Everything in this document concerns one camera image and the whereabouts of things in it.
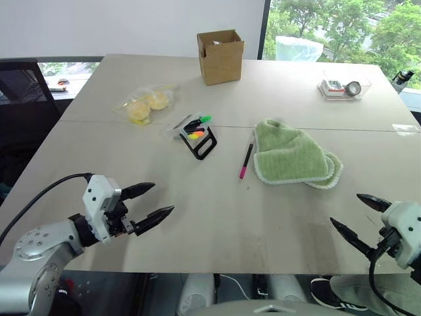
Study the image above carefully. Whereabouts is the green towel with white trim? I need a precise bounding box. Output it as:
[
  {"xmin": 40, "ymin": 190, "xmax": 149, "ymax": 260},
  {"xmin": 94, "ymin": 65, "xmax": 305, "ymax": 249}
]
[{"xmin": 253, "ymin": 119, "xmax": 344, "ymax": 191}]

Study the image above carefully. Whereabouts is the clear plastic bag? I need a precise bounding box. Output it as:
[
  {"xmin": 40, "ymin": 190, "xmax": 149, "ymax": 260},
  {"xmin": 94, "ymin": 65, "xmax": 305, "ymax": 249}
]
[{"xmin": 112, "ymin": 83, "xmax": 181, "ymax": 126}]

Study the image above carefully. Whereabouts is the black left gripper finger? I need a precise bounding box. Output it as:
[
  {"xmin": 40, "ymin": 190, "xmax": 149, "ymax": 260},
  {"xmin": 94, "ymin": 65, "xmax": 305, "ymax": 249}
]
[
  {"xmin": 132, "ymin": 205, "xmax": 176, "ymax": 237},
  {"xmin": 120, "ymin": 182, "xmax": 157, "ymax": 201}
]

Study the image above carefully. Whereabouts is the yellow round cake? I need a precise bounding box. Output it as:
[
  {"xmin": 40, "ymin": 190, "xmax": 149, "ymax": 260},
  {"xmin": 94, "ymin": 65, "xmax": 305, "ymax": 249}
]
[
  {"xmin": 148, "ymin": 92, "xmax": 170, "ymax": 111},
  {"xmin": 126, "ymin": 101, "xmax": 151, "ymax": 122}
]

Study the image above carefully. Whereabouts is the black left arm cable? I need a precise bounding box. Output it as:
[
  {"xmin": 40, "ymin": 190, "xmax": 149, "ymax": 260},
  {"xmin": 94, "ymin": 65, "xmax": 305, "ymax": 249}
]
[{"xmin": 0, "ymin": 172, "xmax": 93, "ymax": 246}]

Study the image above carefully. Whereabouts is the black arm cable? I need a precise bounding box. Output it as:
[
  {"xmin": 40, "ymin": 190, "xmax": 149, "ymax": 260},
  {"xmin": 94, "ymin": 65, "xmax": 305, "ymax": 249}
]
[
  {"xmin": 368, "ymin": 242, "xmax": 421, "ymax": 316},
  {"xmin": 0, "ymin": 172, "xmax": 93, "ymax": 246}
]

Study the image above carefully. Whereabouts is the white plastic bag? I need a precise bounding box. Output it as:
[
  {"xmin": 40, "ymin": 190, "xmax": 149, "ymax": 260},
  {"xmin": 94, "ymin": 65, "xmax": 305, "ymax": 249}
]
[{"xmin": 275, "ymin": 35, "xmax": 325, "ymax": 62}]

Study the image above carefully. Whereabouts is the black pen with pink cap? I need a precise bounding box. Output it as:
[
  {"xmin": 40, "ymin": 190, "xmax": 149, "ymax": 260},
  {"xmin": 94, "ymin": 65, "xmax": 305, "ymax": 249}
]
[{"xmin": 238, "ymin": 142, "xmax": 255, "ymax": 180}]

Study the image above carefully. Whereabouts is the clear plastic tray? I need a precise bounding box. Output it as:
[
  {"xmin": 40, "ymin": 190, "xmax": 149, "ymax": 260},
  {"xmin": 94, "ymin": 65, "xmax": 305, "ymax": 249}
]
[{"xmin": 316, "ymin": 70, "xmax": 372, "ymax": 101}]

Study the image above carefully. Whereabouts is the white thin cable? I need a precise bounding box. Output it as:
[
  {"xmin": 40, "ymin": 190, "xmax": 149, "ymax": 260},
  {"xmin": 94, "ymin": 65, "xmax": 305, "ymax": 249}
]
[{"xmin": 220, "ymin": 274, "xmax": 248, "ymax": 299}]

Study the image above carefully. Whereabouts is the pack of coloured highlighter pens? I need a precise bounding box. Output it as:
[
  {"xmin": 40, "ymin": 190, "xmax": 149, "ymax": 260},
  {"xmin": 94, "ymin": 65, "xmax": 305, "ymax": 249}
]
[{"xmin": 164, "ymin": 113, "xmax": 215, "ymax": 143}]

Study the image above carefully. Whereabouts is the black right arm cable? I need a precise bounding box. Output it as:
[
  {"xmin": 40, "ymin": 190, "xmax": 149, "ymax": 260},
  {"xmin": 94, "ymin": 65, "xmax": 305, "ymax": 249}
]
[{"xmin": 368, "ymin": 242, "xmax": 421, "ymax": 316}]

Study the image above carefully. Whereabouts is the green trouser leg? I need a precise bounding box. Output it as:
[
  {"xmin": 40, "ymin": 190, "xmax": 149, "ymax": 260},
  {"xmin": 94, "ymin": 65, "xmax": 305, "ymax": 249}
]
[{"xmin": 330, "ymin": 274, "xmax": 421, "ymax": 316}]

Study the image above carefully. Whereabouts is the brown cardboard box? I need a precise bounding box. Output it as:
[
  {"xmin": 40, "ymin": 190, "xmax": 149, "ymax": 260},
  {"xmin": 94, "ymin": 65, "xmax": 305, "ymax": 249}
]
[{"xmin": 196, "ymin": 29, "xmax": 246, "ymax": 87}]

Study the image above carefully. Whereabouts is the grey robot torso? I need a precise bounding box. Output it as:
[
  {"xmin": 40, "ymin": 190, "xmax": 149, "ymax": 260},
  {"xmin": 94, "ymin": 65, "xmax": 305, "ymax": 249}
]
[{"xmin": 186, "ymin": 299, "xmax": 332, "ymax": 316}]

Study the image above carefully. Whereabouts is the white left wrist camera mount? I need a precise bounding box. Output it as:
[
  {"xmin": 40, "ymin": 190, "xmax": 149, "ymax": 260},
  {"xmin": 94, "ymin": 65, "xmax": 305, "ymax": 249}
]
[{"xmin": 82, "ymin": 174, "xmax": 122, "ymax": 245}]

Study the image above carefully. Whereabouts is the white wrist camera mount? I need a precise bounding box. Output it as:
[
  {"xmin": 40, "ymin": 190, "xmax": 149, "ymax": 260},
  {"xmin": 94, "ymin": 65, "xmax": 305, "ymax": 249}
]
[
  {"xmin": 82, "ymin": 174, "xmax": 122, "ymax": 245},
  {"xmin": 380, "ymin": 201, "xmax": 421, "ymax": 270}
]

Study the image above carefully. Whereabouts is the black office chair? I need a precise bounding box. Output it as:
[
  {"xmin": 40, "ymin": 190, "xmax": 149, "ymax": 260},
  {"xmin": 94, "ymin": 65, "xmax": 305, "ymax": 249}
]
[{"xmin": 0, "ymin": 58, "xmax": 62, "ymax": 201}]

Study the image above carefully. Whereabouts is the black tape roll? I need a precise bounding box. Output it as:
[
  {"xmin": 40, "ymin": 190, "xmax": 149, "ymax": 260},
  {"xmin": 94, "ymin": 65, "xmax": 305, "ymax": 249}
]
[{"xmin": 345, "ymin": 81, "xmax": 362, "ymax": 97}]

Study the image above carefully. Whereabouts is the black window frame post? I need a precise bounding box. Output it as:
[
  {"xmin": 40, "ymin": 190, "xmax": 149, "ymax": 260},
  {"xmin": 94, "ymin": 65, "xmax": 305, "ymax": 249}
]
[{"xmin": 257, "ymin": 0, "xmax": 272, "ymax": 61}]

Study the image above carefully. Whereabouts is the black metal stand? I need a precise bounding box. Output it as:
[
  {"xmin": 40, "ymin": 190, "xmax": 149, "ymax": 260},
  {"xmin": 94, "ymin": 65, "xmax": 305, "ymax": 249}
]
[{"xmin": 178, "ymin": 126, "xmax": 218, "ymax": 161}]

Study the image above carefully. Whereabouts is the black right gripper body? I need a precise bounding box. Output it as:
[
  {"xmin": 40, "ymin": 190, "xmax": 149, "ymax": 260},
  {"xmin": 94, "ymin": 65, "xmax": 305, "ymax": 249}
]
[{"xmin": 369, "ymin": 226, "xmax": 404, "ymax": 261}]

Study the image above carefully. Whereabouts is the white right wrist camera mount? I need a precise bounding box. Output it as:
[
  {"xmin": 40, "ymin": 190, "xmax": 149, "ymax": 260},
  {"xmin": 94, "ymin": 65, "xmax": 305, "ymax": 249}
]
[{"xmin": 380, "ymin": 201, "xmax": 421, "ymax": 270}]

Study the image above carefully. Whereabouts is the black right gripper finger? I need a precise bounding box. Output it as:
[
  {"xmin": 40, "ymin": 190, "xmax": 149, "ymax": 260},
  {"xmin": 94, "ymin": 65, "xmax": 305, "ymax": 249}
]
[
  {"xmin": 356, "ymin": 193, "xmax": 393, "ymax": 215},
  {"xmin": 330, "ymin": 217, "xmax": 376, "ymax": 259}
]

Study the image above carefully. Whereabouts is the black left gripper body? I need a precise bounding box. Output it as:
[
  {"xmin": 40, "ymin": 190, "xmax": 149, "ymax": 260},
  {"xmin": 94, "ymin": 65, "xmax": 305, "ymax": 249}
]
[{"xmin": 104, "ymin": 198, "xmax": 136, "ymax": 237}]

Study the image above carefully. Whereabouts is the black sneaker with white sole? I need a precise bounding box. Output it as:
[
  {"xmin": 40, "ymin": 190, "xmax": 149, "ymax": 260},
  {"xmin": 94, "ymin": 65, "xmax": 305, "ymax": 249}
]
[{"xmin": 310, "ymin": 278, "xmax": 368, "ymax": 312}]

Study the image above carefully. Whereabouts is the grey rounded robot leg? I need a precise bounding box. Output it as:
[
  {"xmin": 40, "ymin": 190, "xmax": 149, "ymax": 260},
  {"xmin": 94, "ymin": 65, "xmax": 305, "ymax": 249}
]
[
  {"xmin": 178, "ymin": 273, "xmax": 215, "ymax": 316},
  {"xmin": 268, "ymin": 273, "xmax": 307, "ymax": 301}
]

